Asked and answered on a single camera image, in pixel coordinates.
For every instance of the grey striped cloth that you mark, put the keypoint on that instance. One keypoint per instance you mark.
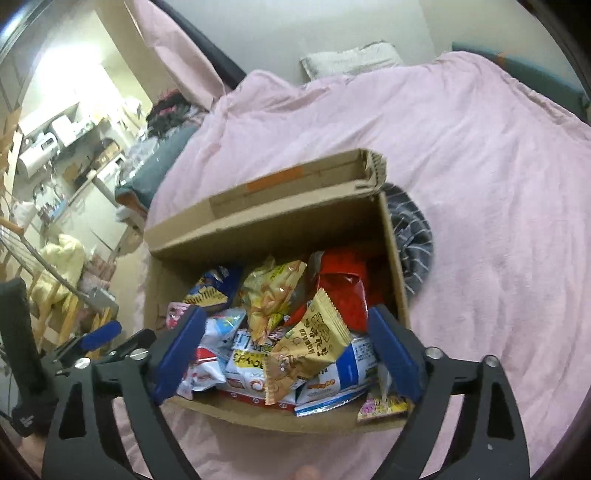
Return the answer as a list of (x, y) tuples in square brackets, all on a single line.
[(415, 240)]

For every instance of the yellow cloth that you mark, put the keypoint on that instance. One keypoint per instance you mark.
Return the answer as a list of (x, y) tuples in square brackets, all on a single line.
[(64, 258)]

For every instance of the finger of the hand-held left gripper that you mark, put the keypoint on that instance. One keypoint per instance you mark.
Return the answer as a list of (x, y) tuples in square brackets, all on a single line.
[(99, 335), (134, 344)]

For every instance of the teal bolster cushion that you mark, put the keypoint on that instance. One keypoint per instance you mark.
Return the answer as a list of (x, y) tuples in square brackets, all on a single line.
[(531, 69)]

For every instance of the beige snack packet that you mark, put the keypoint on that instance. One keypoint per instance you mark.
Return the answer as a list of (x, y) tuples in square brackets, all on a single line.
[(304, 346)]

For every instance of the red snack packet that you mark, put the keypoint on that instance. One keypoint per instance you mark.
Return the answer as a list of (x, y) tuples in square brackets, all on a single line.
[(341, 286)]

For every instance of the pink white snack packet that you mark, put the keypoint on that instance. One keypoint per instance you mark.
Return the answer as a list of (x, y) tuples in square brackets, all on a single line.
[(178, 314)]

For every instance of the dark curtain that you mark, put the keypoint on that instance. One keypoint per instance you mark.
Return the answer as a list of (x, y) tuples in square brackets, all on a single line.
[(217, 55)]

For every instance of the pink yellow snack packet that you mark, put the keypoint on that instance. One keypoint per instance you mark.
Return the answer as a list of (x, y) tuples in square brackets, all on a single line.
[(383, 406)]

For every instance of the blue white snack packet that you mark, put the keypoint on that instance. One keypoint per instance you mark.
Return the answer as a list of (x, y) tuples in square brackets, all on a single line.
[(351, 364)]

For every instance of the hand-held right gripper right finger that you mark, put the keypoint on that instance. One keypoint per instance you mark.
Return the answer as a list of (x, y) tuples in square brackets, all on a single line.
[(395, 355)]

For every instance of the white storage bin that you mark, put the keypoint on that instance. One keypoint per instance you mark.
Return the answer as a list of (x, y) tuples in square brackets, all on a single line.
[(131, 226)]

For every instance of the white water heater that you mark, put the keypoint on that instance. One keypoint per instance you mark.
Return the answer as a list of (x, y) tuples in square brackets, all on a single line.
[(37, 159)]

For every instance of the white yellow label snack packet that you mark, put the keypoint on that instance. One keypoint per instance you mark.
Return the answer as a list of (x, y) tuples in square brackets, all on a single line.
[(249, 364)]

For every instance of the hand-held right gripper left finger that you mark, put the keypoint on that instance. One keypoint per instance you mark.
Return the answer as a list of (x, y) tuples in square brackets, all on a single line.
[(182, 350)]

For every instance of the pink curtain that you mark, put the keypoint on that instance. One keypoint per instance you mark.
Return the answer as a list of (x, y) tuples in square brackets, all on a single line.
[(180, 50)]

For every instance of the pile of dark clothes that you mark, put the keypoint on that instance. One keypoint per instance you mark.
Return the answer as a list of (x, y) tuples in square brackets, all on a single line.
[(173, 113)]

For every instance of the wooden rack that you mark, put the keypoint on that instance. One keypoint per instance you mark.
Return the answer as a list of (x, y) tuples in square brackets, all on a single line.
[(69, 309)]

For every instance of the brown cardboard box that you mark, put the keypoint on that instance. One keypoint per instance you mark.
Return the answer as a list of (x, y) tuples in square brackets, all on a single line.
[(277, 226)]

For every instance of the blue cartoon snack packet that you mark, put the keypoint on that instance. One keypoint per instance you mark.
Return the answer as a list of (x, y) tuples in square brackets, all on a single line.
[(212, 286)]

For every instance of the grey pillow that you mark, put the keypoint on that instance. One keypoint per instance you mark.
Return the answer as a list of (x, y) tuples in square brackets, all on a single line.
[(351, 60)]

